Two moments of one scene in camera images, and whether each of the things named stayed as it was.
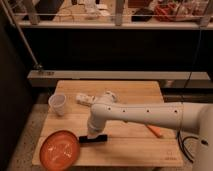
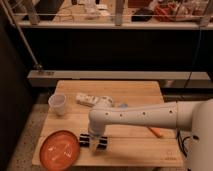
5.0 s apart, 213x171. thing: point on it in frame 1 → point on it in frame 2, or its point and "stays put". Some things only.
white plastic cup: [57, 101] stays put
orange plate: [59, 151] stays put
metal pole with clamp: [36, 65] stays put
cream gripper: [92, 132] → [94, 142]
